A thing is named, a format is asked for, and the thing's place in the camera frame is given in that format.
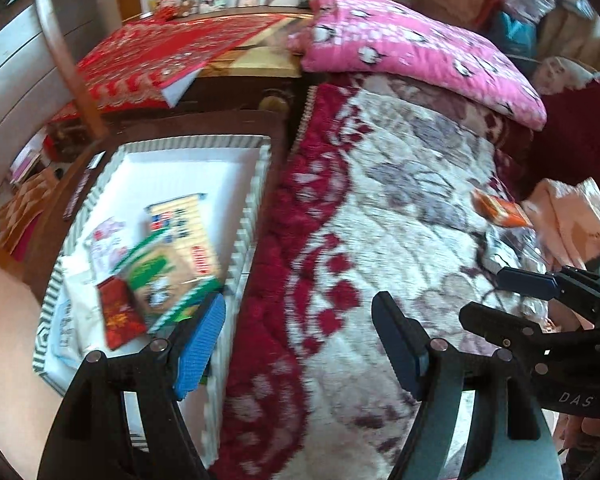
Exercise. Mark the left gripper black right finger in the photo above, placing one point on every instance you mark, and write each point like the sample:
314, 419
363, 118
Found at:
508, 434

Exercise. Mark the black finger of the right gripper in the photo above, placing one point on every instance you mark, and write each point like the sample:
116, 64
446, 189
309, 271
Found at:
507, 331

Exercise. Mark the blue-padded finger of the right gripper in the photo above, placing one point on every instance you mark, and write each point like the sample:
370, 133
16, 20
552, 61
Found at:
528, 284

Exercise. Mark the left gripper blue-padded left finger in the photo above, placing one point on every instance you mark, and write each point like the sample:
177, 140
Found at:
120, 417

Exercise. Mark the red snack packet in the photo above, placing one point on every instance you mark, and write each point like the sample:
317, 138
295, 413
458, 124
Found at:
122, 321

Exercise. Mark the dark green snack packet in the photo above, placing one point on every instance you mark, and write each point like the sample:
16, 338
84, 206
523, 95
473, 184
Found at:
164, 288

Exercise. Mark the yellow cracker packet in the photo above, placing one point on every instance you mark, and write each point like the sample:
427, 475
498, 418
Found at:
185, 232

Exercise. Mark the clear bag of nuts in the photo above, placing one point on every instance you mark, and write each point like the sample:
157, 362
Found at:
516, 247

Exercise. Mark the white blue snack packet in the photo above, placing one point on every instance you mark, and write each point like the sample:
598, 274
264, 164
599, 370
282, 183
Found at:
79, 327

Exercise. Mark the silver pink snack bag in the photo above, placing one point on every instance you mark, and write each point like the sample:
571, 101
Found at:
106, 246

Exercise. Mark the peach pink towel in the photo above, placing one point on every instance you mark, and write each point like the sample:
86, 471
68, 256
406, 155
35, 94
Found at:
566, 219

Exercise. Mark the orange snack packet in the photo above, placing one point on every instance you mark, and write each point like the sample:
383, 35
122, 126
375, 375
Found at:
498, 211

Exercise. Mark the dark red velvet cushion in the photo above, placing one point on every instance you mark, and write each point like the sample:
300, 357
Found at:
568, 148

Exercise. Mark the floral red cream blanket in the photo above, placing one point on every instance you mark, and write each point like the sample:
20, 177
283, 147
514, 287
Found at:
376, 196

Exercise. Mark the teal folded cloth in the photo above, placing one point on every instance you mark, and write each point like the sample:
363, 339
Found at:
513, 37

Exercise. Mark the green striped white tray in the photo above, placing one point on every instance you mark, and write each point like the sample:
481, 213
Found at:
229, 172

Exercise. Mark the pink penguin print quilt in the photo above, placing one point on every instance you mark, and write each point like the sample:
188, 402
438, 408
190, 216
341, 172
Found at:
383, 36

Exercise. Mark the red gold embroidered cloth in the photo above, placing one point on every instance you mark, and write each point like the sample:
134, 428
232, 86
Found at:
133, 66

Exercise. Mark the santa figurine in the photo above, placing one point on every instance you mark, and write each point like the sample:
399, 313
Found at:
166, 10

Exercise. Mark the wooden chair frame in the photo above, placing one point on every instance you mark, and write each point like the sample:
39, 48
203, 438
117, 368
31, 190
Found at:
60, 53

